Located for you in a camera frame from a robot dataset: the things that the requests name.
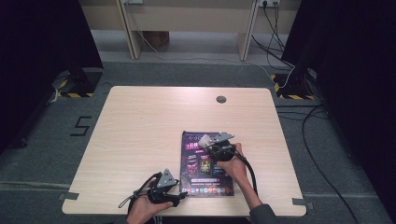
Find grey gripper strap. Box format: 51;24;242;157
118;194;138;210

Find person's right hand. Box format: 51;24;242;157
216;143;250;187

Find red illustrated magazine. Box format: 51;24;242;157
179;130;235;198

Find grey tape piece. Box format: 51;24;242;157
57;191;80;202
291;197;316;211

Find black curtain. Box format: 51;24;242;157
0;0;105;155
280;0;396;216

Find black power cables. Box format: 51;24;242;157
250;2;296;70

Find brown box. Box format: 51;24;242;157
143;30;171;49

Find black tape digit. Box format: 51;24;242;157
69;115;93;137

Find white floor cable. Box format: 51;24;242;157
135;30;296;91

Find short black floor cables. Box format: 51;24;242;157
275;104;331;121

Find thin white cable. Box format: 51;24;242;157
49;69;71;105

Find long black floor cable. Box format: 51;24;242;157
301;105;361;224

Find right hand-held gripper black cable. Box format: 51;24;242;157
233;151;260;198

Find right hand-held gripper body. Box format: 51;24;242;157
205;132;237;162

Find stand base with hazard tape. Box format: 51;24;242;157
270;68;318;102
50;67;105;99

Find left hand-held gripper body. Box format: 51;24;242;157
147;168;179;205

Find person's left hand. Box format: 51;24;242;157
126;196;175;224

